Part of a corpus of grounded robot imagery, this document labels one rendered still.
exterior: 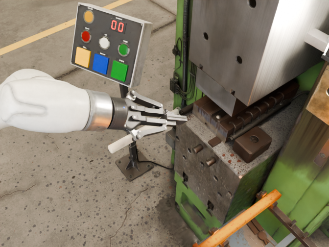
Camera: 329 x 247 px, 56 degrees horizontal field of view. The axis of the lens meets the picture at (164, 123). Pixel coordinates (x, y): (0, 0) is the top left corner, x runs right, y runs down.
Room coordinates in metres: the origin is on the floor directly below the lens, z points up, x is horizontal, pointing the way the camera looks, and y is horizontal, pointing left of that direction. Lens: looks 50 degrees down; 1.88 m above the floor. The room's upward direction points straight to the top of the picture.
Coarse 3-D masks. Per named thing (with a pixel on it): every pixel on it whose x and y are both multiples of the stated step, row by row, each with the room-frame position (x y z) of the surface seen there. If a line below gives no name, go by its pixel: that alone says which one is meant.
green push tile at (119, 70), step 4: (116, 64) 1.05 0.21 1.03; (120, 64) 1.04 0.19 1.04; (124, 64) 1.04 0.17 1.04; (112, 68) 1.05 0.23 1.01; (116, 68) 1.04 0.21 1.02; (120, 68) 1.03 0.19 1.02; (124, 68) 1.03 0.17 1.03; (112, 72) 1.04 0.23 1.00; (116, 72) 1.03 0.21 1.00; (120, 72) 1.02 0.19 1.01; (124, 72) 1.02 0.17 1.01; (112, 76) 1.03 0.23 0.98; (116, 76) 1.02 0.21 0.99; (120, 76) 1.01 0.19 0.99; (124, 76) 1.01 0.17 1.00; (124, 80) 1.00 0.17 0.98
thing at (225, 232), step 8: (272, 192) 0.47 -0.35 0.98; (264, 200) 0.44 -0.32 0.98; (272, 200) 0.44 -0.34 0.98; (248, 208) 0.41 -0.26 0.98; (256, 208) 0.41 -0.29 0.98; (264, 208) 0.42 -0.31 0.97; (240, 216) 0.39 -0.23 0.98; (248, 216) 0.39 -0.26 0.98; (232, 224) 0.36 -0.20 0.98; (240, 224) 0.36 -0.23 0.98; (216, 232) 0.34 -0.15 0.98; (224, 232) 0.34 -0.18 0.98; (232, 232) 0.34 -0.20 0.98; (208, 240) 0.32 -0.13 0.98; (216, 240) 0.32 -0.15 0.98
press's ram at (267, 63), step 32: (224, 0) 0.81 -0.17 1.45; (256, 0) 0.72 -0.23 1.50; (288, 0) 0.69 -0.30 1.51; (320, 0) 0.79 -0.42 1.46; (192, 32) 0.90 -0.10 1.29; (224, 32) 0.79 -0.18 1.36; (256, 32) 0.70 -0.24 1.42; (288, 32) 0.72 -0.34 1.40; (320, 32) 0.78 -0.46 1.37; (224, 64) 0.77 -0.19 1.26; (256, 64) 0.68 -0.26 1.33; (288, 64) 0.76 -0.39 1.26; (256, 96) 0.69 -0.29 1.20
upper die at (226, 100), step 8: (200, 72) 0.86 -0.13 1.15; (200, 80) 0.85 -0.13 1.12; (208, 80) 0.82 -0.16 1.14; (200, 88) 0.85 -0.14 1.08; (208, 88) 0.82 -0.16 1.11; (216, 88) 0.78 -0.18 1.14; (224, 88) 0.76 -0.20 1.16; (208, 96) 0.81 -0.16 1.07; (216, 96) 0.78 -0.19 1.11; (224, 96) 0.75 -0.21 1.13; (232, 96) 0.73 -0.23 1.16; (264, 96) 0.81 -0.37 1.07; (224, 104) 0.75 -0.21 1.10; (232, 104) 0.72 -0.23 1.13; (240, 104) 0.73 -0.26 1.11; (232, 112) 0.71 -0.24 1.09
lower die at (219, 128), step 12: (288, 84) 0.97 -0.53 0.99; (204, 96) 0.91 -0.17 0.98; (276, 96) 0.90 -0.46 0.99; (288, 96) 0.92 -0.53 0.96; (204, 108) 0.83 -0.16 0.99; (216, 108) 0.83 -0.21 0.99; (252, 108) 0.83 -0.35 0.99; (264, 108) 0.83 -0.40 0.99; (204, 120) 0.81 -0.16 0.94; (228, 120) 0.77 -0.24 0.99; (240, 120) 0.77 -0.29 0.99; (216, 132) 0.75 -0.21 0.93; (228, 132) 0.71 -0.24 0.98
